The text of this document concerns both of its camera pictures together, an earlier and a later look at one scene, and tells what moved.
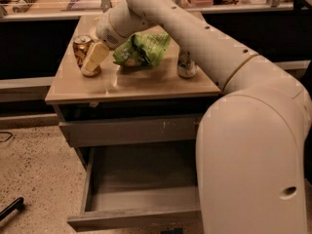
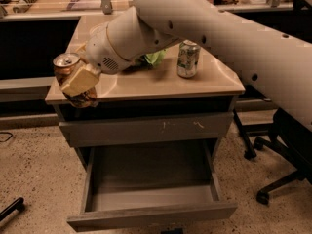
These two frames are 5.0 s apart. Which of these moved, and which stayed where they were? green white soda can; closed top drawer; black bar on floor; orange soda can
Moved: orange soda can
Stayed: green white soda can; black bar on floor; closed top drawer
